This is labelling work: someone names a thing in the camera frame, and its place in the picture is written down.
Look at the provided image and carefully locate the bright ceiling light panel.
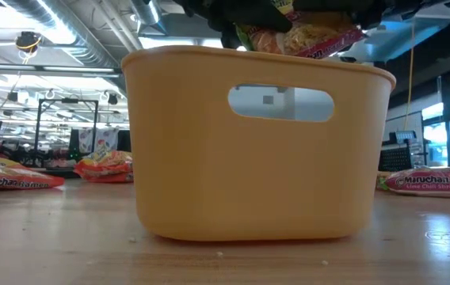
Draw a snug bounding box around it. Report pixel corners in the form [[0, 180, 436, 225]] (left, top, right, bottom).
[[137, 35, 226, 51]]

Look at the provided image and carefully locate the black perforated rack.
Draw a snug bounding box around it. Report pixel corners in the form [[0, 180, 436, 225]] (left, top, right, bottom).
[[378, 130, 425, 172]]

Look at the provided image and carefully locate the long ceiling tube light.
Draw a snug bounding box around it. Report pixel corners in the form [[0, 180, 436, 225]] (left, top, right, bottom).
[[0, 63, 123, 78]]

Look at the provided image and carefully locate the black aluminium table frame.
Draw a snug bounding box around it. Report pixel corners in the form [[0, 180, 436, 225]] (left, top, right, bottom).
[[42, 168, 82, 179]]

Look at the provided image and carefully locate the yellow hanging cable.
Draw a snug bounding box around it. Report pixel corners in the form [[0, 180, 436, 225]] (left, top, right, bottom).
[[403, 21, 417, 131]]

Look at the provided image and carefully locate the yellow plastic bin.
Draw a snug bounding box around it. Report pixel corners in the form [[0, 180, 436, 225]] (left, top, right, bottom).
[[120, 44, 397, 242]]

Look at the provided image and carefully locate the dark grey partition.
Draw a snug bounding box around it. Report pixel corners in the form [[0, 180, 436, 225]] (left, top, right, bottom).
[[117, 129, 132, 152]]

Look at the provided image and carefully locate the small silver ventilation duct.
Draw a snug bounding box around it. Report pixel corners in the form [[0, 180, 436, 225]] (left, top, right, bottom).
[[129, 0, 163, 25]]

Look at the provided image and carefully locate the orange chicken noodle pack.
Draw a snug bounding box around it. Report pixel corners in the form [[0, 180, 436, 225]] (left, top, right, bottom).
[[73, 149, 134, 178], [0, 152, 66, 192], [84, 169, 135, 184]]

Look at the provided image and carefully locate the ceiling camera with yellow cable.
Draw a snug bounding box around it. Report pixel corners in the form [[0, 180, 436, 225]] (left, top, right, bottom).
[[13, 30, 43, 55]]

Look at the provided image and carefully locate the lime chili shrimp noodle pack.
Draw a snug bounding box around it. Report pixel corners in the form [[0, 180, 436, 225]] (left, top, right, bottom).
[[235, 0, 365, 60], [376, 165, 450, 200]]

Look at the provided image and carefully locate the black metal frame stand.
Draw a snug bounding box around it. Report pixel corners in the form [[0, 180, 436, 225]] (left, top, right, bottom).
[[33, 97, 100, 155]]

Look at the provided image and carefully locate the white printed cloth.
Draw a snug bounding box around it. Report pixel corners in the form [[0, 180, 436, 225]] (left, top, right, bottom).
[[78, 127, 120, 154]]

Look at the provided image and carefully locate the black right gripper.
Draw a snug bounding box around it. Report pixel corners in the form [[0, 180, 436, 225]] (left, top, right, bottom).
[[187, 0, 420, 33]]

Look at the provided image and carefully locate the large silver ventilation duct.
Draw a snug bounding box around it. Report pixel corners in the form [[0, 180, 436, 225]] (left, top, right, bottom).
[[0, 0, 131, 94]]

